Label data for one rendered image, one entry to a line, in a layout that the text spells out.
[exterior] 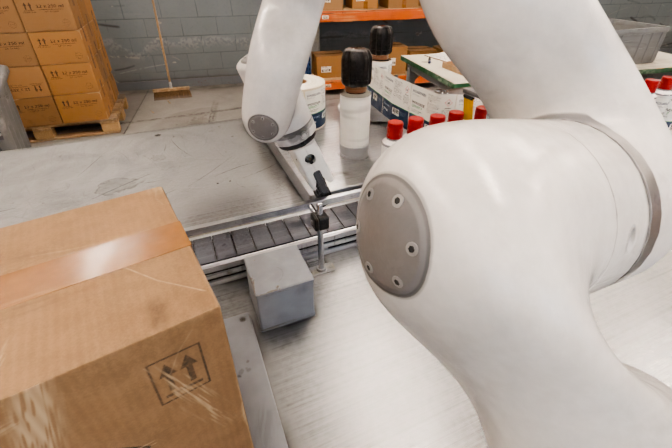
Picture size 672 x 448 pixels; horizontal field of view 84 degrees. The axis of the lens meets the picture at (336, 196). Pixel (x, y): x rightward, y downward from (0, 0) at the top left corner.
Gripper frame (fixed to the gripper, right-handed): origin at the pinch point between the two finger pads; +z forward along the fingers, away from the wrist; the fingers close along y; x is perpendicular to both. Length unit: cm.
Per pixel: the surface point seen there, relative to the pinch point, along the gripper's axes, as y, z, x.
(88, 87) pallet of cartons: 318, 15, 106
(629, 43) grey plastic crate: 91, 82, -222
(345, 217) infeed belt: -0.9, 7.6, -2.3
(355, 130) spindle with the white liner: 24.1, 3.9, -18.7
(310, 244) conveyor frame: -5.5, 5.1, 7.5
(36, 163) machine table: 70, -13, 69
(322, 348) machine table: -26.7, 6.9, 14.1
